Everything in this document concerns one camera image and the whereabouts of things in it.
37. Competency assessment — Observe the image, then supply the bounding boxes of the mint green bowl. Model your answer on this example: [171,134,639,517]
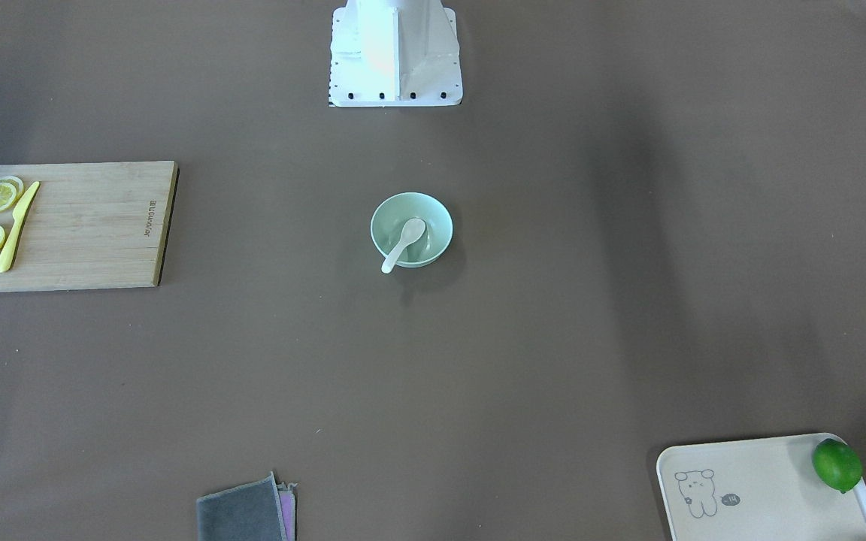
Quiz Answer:
[370,192,454,268]

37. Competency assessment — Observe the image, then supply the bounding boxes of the grey folded cloth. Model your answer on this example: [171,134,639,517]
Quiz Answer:
[196,472,298,540]

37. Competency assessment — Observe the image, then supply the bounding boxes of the bamboo cutting board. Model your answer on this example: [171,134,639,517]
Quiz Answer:
[0,161,178,292]

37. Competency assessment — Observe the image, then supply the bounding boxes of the cream tray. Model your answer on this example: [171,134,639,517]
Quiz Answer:
[656,434,866,540]

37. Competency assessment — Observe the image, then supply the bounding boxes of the lemon slice lower underneath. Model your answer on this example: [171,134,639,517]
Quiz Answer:
[0,176,25,198]

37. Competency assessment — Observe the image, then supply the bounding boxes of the yellow plastic knife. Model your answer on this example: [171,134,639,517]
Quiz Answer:
[0,181,41,274]

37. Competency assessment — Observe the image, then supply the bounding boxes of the green lime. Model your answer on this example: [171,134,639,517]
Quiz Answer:
[811,438,863,494]

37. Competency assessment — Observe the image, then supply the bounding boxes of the white camera stand base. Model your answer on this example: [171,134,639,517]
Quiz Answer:
[328,1,464,107]

